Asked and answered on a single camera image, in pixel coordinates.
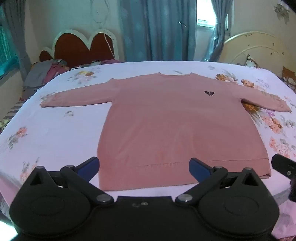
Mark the narrow blue curtain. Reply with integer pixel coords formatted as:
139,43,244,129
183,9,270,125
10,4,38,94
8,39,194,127
207,0,234,63

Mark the cream round headboard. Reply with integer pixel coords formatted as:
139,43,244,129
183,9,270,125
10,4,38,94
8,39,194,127
218,31,296,77

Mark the red heart-shaped headboard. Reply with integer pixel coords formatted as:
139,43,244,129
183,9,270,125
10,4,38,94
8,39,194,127
39,28,119,68

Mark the pile of clothes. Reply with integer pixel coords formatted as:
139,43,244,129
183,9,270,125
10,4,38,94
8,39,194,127
22,59,121,98

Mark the bright window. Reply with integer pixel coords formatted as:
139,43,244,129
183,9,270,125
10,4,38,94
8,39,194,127
196,0,218,29

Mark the brown pillow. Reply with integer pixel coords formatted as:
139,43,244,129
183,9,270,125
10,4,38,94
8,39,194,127
282,66,296,93

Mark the wide blue curtain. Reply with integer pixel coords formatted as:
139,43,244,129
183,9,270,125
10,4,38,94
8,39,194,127
117,0,197,62

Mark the floral bed sheet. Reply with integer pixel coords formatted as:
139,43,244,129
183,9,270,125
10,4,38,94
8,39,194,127
0,61,296,241

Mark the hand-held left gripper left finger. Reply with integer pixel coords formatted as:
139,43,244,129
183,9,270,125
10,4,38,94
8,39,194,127
26,157,115,207

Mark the grey curtain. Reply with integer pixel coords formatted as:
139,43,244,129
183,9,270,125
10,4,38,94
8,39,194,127
6,0,32,82

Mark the striped cloth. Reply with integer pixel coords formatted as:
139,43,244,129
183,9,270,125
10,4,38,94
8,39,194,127
0,99,25,131

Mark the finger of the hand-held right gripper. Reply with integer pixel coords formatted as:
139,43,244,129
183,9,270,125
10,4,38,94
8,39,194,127
271,153,296,202

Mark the thin wire loop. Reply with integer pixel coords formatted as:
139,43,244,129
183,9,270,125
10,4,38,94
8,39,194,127
90,0,110,24

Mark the patterned cushion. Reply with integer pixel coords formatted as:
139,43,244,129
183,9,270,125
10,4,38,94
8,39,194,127
245,54,261,68

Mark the teal window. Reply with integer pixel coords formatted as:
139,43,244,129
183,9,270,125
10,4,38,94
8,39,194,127
0,6,19,80

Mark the pink sweater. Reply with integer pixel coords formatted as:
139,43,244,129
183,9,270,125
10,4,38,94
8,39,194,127
40,72,292,192

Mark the metal wall ornament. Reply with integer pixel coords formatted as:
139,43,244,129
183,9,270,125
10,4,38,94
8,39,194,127
274,4,291,16

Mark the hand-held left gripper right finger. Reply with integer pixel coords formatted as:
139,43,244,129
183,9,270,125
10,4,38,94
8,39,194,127
175,158,264,207

